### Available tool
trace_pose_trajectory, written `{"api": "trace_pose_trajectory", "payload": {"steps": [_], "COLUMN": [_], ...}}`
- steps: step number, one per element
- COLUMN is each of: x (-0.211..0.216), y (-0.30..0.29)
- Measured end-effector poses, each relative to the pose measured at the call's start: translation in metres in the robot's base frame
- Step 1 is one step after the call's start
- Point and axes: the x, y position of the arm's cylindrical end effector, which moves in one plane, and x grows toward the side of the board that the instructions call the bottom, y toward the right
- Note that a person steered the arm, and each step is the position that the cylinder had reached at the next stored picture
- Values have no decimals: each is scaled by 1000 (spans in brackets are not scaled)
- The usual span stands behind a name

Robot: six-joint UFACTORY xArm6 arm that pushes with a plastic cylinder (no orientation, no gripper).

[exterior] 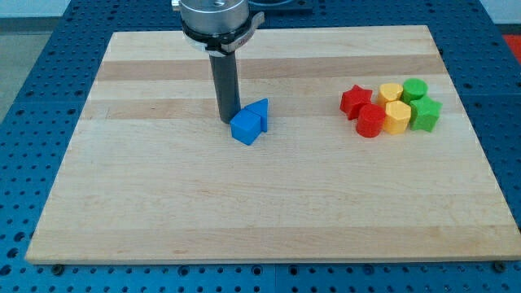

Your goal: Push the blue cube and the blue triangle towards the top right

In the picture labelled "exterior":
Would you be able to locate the green cylinder block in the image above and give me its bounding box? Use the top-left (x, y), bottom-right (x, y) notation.
top-left (401, 78), bottom-right (428, 104)

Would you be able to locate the green star block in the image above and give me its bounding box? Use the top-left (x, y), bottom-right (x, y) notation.
top-left (409, 95), bottom-right (443, 133)

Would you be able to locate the red cylinder block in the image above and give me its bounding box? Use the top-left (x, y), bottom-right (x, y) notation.
top-left (356, 104), bottom-right (386, 138)

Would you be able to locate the red star block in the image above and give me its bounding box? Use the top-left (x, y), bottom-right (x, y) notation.
top-left (339, 85), bottom-right (373, 120)

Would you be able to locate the blue triangle block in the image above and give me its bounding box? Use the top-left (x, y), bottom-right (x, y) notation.
top-left (245, 98), bottom-right (269, 133)

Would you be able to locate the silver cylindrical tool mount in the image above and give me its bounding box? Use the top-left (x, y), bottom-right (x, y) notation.
top-left (171, 0), bottom-right (265, 56)

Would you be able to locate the yellow hexagon block front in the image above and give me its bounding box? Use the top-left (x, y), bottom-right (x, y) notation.
top-left (383, 101), bottom-right (412, 134)

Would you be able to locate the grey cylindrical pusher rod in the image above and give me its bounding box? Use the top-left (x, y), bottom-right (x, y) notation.
top-left (210, 53), bottom-right (241, 124)

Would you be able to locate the yellow pentagon block rear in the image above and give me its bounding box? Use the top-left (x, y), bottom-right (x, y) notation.
top-left (376, 83), bottom-right (403, 107)

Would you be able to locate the blue cube block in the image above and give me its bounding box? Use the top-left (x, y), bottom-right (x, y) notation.
top-left (230, 109), bottom-right (261, 146)

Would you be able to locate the light wooden board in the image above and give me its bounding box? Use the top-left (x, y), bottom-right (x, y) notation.
top-left (26, 25), bottom-right (520, 265)

